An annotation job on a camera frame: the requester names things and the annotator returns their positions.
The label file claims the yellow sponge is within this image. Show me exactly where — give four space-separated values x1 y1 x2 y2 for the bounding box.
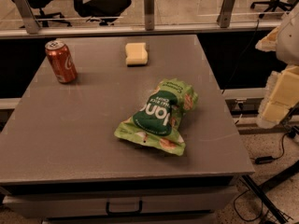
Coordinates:
125 43 149 65

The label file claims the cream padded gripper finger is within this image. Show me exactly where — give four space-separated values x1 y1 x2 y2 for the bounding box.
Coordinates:
256 65 299 129
255 27 279 52

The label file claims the black drawer handle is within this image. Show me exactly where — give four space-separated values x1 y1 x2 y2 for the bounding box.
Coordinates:
106 201 143 217

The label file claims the metal bracket middle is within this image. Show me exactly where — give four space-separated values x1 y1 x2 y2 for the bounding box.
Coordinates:
144 0 154 31

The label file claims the metal bracket right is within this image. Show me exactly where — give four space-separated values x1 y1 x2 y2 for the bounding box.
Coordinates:
217 0 235 28

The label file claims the red coke can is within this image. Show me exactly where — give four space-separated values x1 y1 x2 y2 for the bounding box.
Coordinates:
45 40 78 83

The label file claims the green rice chip bag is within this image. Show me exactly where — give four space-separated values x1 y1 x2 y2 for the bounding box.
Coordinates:
114 78 198 156

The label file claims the metal bracket left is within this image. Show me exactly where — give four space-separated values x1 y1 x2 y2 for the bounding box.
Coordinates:
13 0 40 35

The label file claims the black office chair middle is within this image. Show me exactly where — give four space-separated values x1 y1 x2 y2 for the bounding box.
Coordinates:
73 0 132 25

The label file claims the grey drawer front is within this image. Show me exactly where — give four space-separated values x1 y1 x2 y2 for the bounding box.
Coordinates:
4 186 236 218

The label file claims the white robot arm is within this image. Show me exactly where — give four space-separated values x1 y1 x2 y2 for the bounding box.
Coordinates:
255 6 299 129

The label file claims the metal bracket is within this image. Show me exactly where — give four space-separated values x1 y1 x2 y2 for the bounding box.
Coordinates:
13 0 40 35
217 0 235 28
144 0 154 31

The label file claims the black power adapter cable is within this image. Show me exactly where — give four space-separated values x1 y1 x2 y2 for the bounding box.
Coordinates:
233 131 297 223

